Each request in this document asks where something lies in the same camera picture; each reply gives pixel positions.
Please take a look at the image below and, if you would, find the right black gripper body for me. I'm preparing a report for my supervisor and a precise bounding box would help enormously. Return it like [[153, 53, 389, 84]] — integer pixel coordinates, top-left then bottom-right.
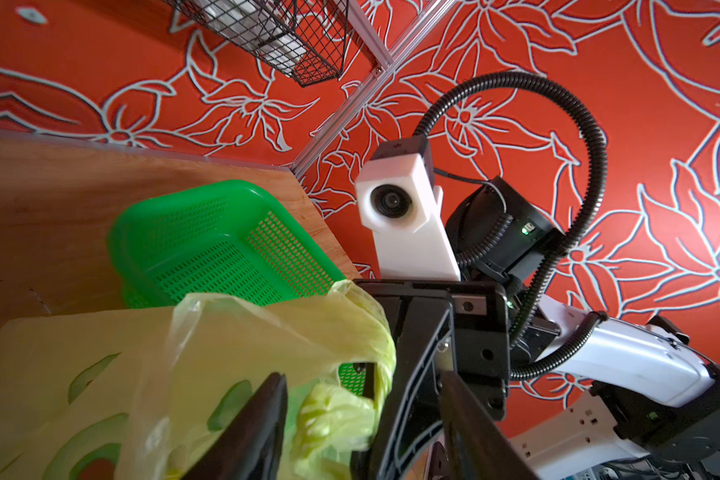
[[351, 280, 561, 479]]

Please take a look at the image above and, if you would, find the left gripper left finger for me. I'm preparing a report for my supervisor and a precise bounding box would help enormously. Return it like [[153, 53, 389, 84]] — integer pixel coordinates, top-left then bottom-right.
[[184, 373, 288, 479]]

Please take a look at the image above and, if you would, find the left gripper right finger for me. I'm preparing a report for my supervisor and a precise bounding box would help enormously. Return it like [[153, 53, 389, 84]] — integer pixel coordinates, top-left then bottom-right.
[[440, 371, 536, 479]]

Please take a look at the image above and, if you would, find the yellow-green printed plastic bag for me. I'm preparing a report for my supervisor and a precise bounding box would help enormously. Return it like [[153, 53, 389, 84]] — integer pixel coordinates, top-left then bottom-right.
[[0, 280, 396, 479]]

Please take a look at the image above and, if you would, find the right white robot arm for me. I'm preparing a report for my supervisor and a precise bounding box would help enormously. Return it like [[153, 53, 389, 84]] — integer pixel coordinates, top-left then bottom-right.
[[351, 280, 720, 479]]

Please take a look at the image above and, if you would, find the green perforated plastic basket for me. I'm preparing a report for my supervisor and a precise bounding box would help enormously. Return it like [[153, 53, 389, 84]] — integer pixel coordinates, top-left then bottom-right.
[[106, 179, 376, 397]]

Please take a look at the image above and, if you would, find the right black corrugated cable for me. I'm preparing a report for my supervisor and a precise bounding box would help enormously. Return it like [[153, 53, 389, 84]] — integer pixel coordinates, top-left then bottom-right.
[[413, 70, 609, 382]]

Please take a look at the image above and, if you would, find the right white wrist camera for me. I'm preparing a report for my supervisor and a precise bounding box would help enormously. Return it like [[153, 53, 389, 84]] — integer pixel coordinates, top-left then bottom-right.
[[354, 135, 460, 281]]

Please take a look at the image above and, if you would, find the black wire wall basket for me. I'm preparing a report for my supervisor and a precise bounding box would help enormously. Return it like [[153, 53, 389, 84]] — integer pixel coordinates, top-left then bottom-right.
[[168, 0, 350, 87]]

